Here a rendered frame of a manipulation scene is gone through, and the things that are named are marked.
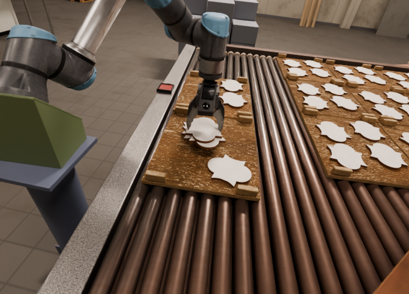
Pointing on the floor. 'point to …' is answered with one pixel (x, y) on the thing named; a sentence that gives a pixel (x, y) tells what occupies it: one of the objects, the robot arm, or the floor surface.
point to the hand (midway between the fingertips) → (204, 129)
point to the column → (53, 192)
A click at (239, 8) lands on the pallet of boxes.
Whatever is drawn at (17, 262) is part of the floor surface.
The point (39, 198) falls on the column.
